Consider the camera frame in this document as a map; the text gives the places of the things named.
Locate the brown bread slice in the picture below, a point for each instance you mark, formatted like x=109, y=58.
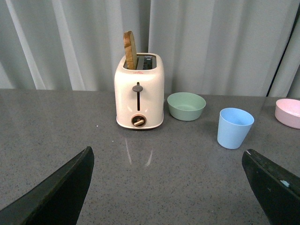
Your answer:
x=130, y=50

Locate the grey curtain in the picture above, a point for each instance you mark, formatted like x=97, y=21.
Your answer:
x=220, y=47

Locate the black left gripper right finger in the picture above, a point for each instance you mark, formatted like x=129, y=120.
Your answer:
x=276, y=189

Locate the green bowl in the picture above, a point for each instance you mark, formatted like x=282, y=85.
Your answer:
x=186, y=106

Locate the pink bowl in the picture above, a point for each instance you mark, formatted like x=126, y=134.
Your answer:
x=287, y=112

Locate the blue cup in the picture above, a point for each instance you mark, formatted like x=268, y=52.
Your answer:
x=233, y=127

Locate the cream white toaster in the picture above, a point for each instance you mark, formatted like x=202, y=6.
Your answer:
x=139, y=94

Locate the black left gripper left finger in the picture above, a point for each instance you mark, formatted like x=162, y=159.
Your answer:
x=58, y=199

